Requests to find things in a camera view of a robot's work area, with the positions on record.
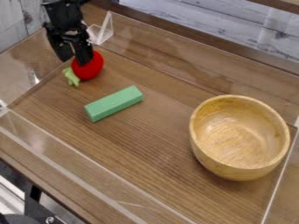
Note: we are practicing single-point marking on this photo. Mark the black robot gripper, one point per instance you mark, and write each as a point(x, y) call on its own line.
point(67, 32)

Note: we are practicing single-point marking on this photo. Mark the red plush strawberry toy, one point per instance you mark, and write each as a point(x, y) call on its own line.
point(78, 73)

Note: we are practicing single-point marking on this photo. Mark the black table leg bracket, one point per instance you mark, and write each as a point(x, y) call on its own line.
point(35, 210)

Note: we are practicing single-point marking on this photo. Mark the green foam block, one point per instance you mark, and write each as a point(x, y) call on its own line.
point(114, 103)

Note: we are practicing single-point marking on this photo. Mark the clear acrylic tray wall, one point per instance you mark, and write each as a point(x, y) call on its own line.
point(83, 185)

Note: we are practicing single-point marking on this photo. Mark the light wooden bowl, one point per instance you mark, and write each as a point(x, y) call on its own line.
point(240, 137)

